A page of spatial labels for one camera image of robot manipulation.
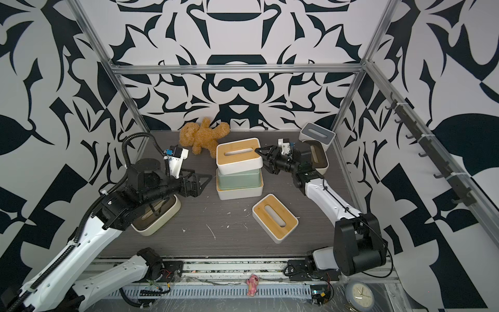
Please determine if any cream dark-lid tissue box left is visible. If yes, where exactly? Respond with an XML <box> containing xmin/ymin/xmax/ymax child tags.
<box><xmin>132</xmin><ymin>195</ymin><xmax>181</xmax><ymax>237</ymax></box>

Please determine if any round white clock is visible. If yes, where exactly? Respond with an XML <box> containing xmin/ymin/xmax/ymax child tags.
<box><xmin>345</xmin><ymin>282</ymin><xmax>375</xmax><ymax>312</ymax></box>

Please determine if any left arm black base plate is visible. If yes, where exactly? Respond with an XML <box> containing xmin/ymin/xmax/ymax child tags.
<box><xmin>156</xmin><ymin>261</ymin><xmax>184</xmax><ymax>283</ymax></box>

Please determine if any cream dark-lid tissue box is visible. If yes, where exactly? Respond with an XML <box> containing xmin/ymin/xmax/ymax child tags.
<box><xmin>132</xmin><ymin>195</ymin><xmax>181</xmax><ymax>237</ymax></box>
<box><xmin>304</xmin><ymin>140</ymin><xmax>330</xmax><ymax>175</ymax></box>

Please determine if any pink toy figure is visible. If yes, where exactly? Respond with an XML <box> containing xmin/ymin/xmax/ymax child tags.
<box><xmin>246</xmin><ymin>274</ymin><xmax>259</xmax><ymax>297</ymax></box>

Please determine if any brown teddy bear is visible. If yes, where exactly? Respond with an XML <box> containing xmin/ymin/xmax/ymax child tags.
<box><xmin>179</xmin><ymin>117</ymin><xmax>231</xmax><ymax>159</ymax></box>

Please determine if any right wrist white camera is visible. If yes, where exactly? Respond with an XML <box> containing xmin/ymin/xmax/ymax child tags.
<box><xmin>278</xmin><ymin>139</ymin><xmax>293</xmax><ymax>156</ymax></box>

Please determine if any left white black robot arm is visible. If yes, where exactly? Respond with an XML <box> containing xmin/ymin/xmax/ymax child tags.
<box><xmin>1</xmin><ymin>133</ymin><xmax>213</xmax><ymax>311</ymax></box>

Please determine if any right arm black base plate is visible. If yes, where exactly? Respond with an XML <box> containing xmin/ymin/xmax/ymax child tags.
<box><xmin>283</xmin><ymin>259</ymin><xmax>341</xmax><ymax>282</ymax></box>

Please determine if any grey lid white tissue box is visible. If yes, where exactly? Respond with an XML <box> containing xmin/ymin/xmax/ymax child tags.
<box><xmin>299</xmin><ymin>122</ymin><xmax>336</xmax><ymax>152</ymax></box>

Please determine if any green tissue box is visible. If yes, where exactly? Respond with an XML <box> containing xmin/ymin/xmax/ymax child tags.
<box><xmin>216</xmin><ymin>169</ymin><xmax>262</xmax><ymax>191</ymax></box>

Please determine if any cream dark-lid tissue box right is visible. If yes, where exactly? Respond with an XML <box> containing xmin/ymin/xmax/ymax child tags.
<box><xmin>304</xmin><ymin>140</ymin><xmax>330</xmax><ymax>175</ymax></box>

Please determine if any grey slotted cable duct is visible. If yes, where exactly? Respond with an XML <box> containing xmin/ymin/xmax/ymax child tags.
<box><xmin>123</xmin><ymin>283</ymin><xmax>312</xmax><ymax>300</ymax></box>

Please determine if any aluminium frame rail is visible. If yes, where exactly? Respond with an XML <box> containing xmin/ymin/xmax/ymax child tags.
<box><xmin>111</xmin><ymin>64</ymin><xmax>362</xmax><ymax>75</ymax></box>

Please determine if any small green circuit board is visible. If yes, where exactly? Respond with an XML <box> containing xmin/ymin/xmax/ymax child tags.
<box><xmin>311</xmin><ymin>285</ymin><xmax>333</xmax><ymax>306</ymax></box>

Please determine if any grey wall hook rail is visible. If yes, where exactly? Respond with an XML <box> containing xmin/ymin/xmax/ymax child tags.
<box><xmin>388</xmin><ymin>99</ymin><xmax>483</xmax><ymax>207</ymax></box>

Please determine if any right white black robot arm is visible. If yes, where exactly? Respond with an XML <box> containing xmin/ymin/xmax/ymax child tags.
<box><xmin>255</xmin><ymin>146</ymin><xmax>389</xmax><ymax>276</ymax></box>

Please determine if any white bamboo tissue box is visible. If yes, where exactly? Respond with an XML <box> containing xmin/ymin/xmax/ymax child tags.
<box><xmin>216</xmin><ymin>137</ymin><xmax>263</xmax><ymax>175</ymax></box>
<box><xmin>216</xmin><ymin>179</ymin><xmax>264</xmax><ymax>201</ymax></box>
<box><xmin>252</xmin><ymin>194</ymin><xmax>299</xmax><ymax>244</ymax></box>

